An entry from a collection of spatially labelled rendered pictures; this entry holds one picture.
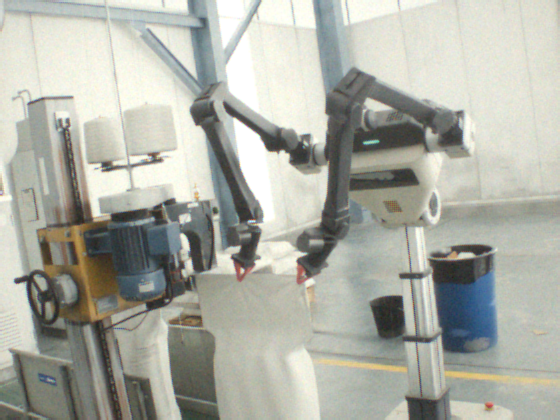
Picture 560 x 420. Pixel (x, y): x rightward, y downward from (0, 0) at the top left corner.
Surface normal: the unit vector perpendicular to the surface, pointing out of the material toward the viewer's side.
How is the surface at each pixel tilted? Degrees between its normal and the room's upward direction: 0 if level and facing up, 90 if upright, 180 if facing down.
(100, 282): 90
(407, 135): 130
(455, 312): 93
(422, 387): 90
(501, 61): 90
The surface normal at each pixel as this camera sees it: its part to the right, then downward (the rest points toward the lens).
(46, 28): 0.79, -0.06
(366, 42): -0.60, 0.16
